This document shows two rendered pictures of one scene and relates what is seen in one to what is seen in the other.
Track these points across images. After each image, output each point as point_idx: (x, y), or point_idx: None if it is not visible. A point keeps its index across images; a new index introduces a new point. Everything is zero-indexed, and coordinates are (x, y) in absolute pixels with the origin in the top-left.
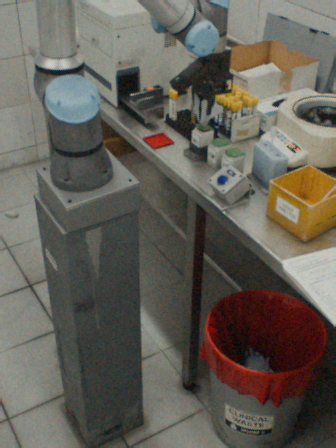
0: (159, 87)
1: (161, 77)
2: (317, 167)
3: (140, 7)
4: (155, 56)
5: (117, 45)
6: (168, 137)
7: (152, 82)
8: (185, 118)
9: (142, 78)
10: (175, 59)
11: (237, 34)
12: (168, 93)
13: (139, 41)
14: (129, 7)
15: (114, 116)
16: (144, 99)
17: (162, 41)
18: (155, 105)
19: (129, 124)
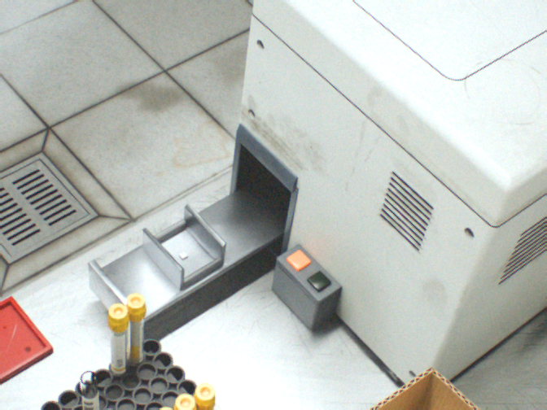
0: (314, 288)
1: (352, 276)
2: None
3: (369, 34)
4: (348, 207)
5: (253, 63)
6: (36, 372)
7: (325, 258)
8: (132, 403)
9: (300, 217)
10: (405, 284)
11: None
12: (361, 336)
13: (312, 119)
14: (359, 4)
15: (172, 208)
16: (158, 246)
17: (378, 194)
18: (276, 310)
19: (120, 253)
